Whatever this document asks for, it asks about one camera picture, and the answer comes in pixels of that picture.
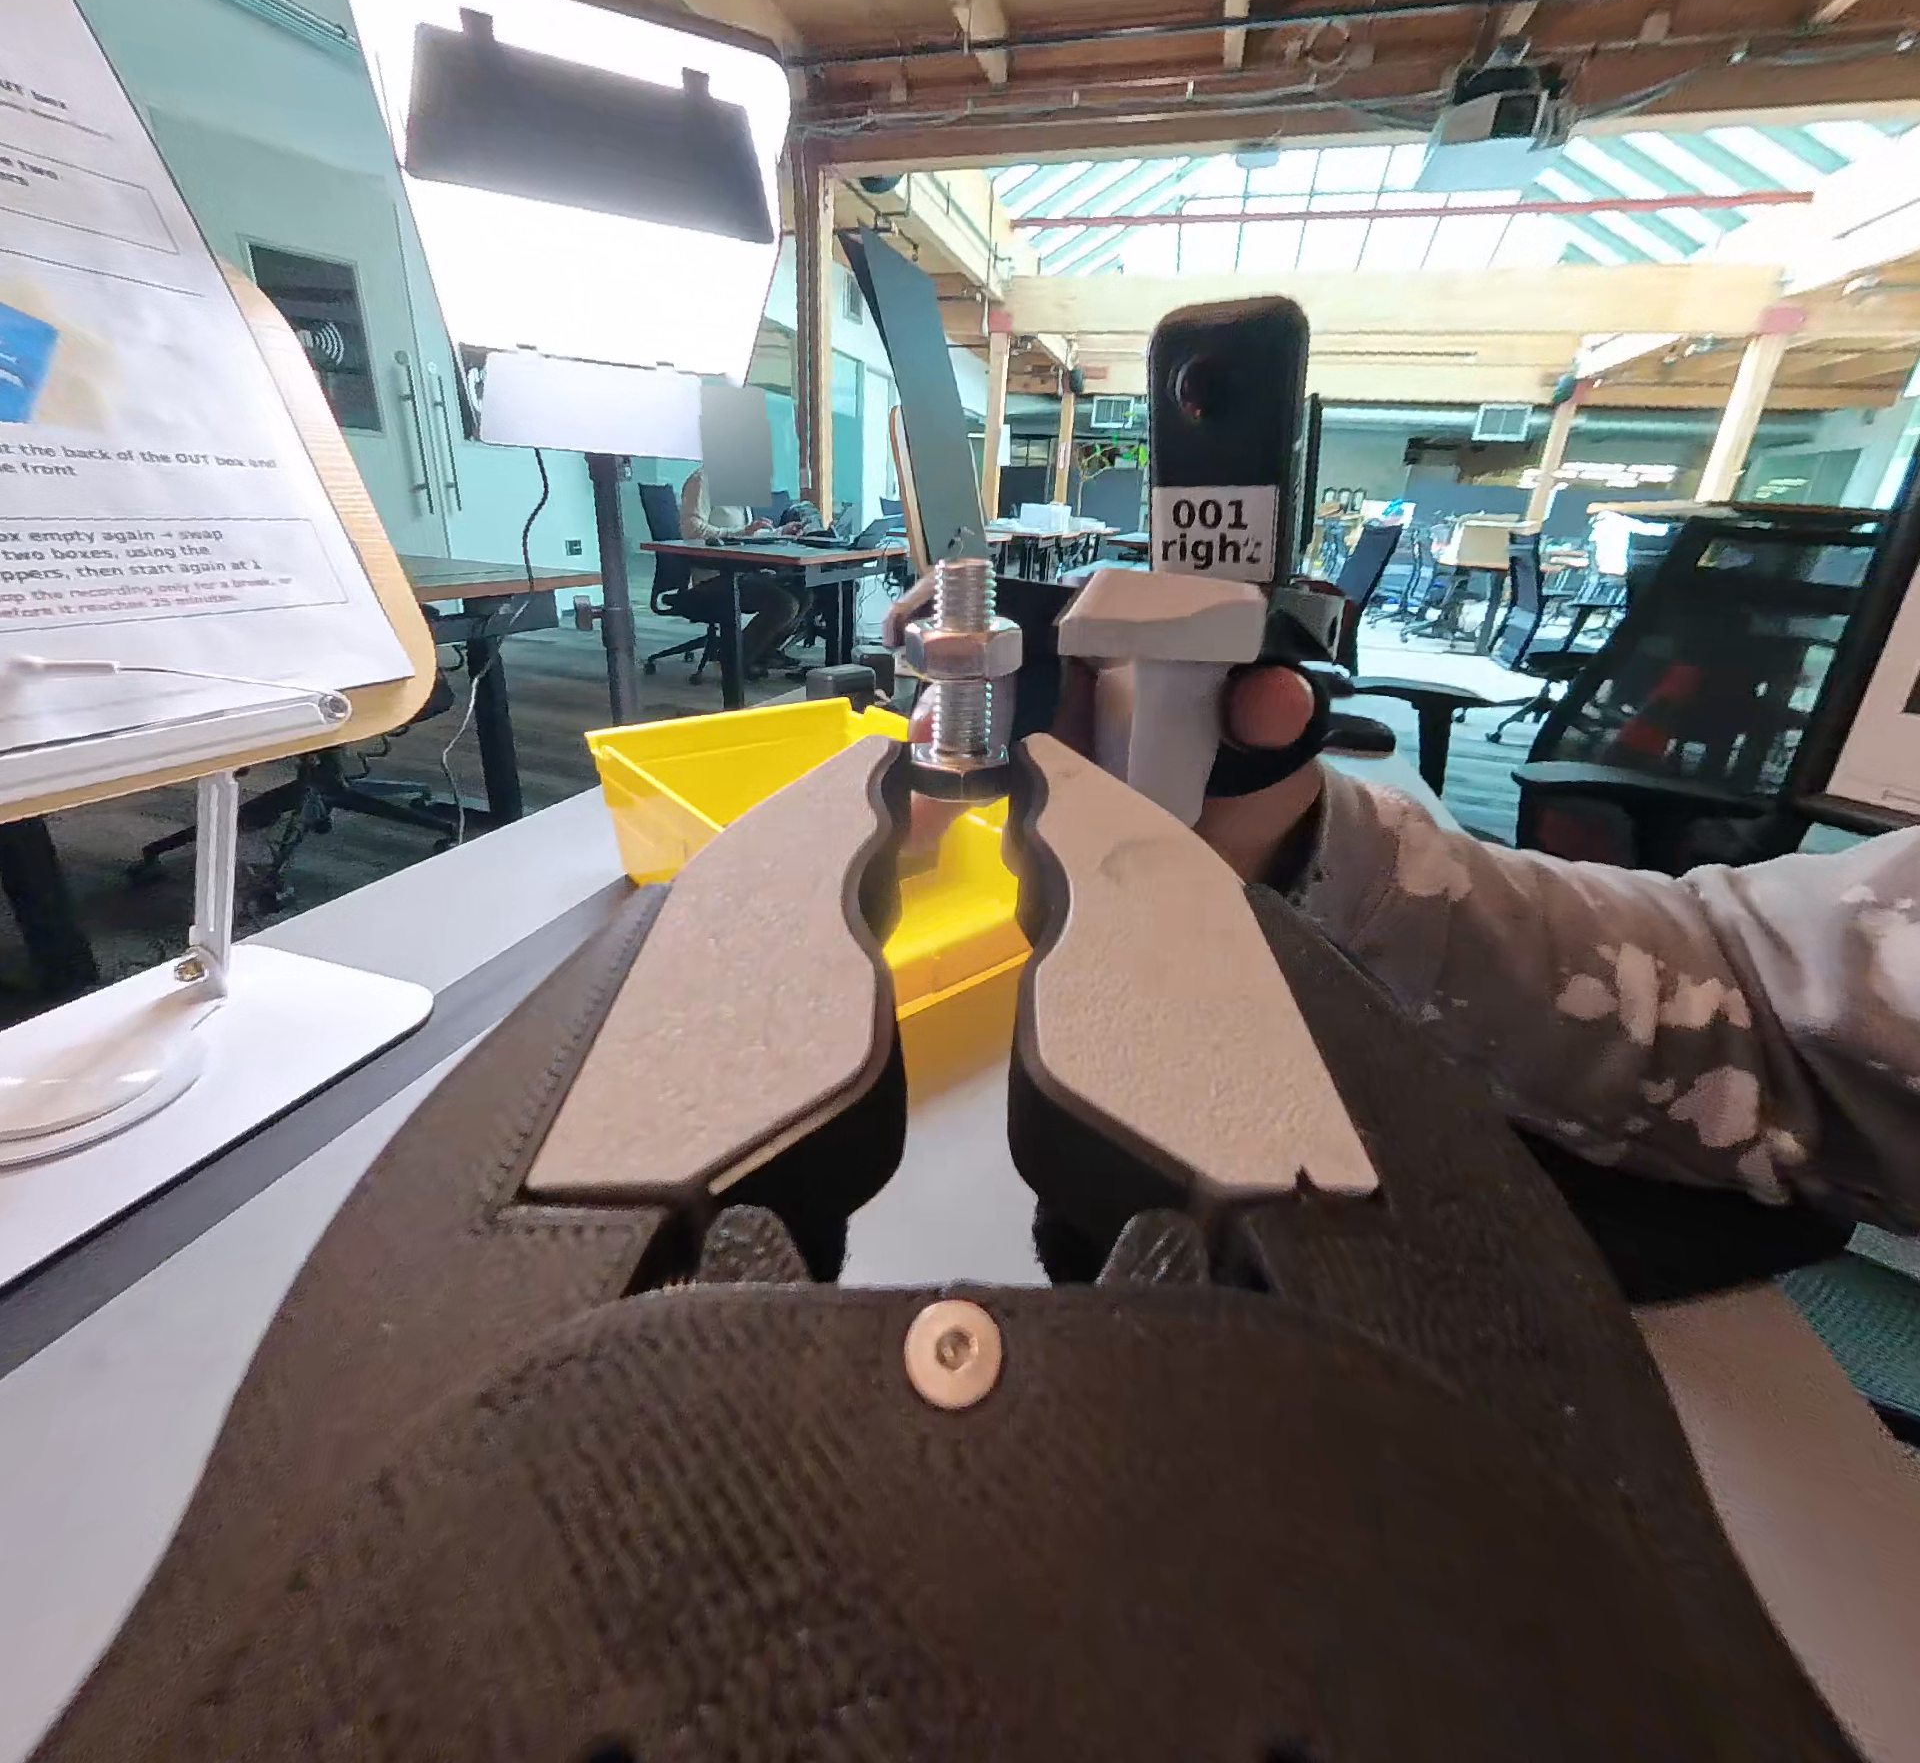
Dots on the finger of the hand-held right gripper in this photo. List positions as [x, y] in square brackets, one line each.
[902, 634]

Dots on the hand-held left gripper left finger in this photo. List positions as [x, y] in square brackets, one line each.
[720, 982]

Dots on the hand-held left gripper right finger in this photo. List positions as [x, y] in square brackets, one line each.
[1184, 998]

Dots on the silver hex nut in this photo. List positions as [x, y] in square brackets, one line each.
[960, 655]

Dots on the silver steel bolt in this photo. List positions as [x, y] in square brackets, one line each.
[962, 721]

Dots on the yellow plastic bin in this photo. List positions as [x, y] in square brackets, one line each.
[720, 774]

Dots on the person's right forearm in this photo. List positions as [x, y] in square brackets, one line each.
[1575, 982]

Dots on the person's right hand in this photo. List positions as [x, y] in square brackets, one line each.
[1274, 712]

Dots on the wooden office desk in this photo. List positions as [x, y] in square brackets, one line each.
[751, 556]
[494, 578]

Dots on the black board wooden stand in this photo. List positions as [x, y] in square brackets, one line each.
[916, 397]

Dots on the black swivel office chair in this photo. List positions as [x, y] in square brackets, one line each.
[668, 549]

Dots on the black light stand pole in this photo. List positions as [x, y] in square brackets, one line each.
[611, 593]

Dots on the ceiling projector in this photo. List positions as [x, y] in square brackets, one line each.
[1502, 122]

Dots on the black mesh office chair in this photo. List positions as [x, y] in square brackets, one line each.
[1694, 682]

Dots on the white studio light panel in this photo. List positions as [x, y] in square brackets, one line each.
[586, 143]

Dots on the black framed marker board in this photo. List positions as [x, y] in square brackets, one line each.
[1882, 729]

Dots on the teal mesh chair seat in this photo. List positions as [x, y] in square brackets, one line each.
[1860, 1327]

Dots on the instruction sheet stand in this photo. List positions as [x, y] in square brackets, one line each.
[149, 443]

